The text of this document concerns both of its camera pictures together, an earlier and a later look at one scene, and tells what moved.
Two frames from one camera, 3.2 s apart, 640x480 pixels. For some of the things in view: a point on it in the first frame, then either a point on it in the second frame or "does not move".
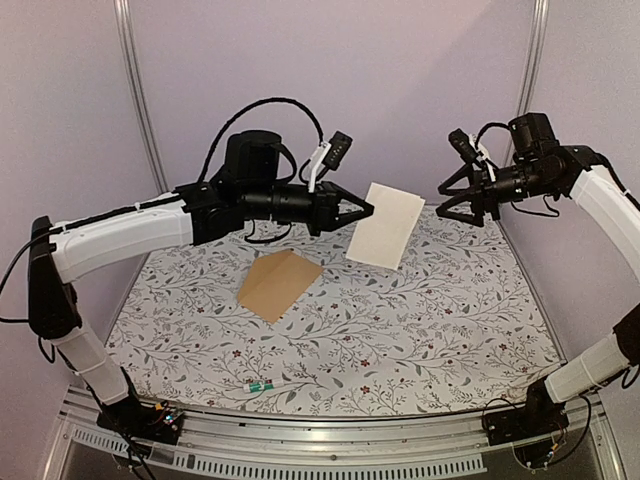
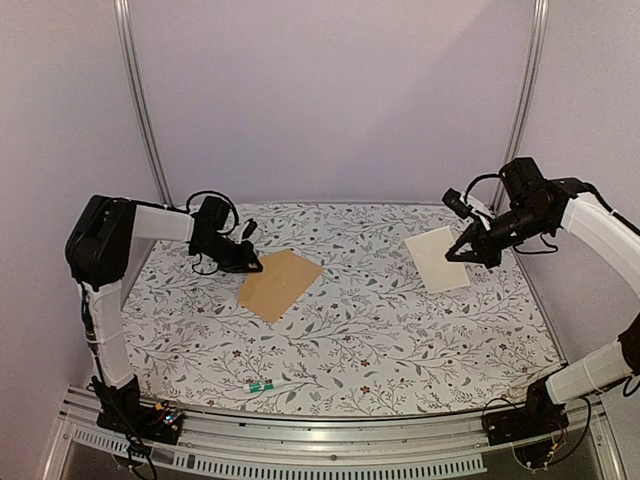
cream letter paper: [381, 238] → [428, 254]
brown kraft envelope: [274, 281] does not move
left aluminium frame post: [125, 23] does not move
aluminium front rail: [432, 442] does not move
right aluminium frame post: [537, 36] does not move
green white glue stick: [254, 387] does not move
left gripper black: [325, 215] → [241, 264]
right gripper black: [481, 194] → [485, 251]
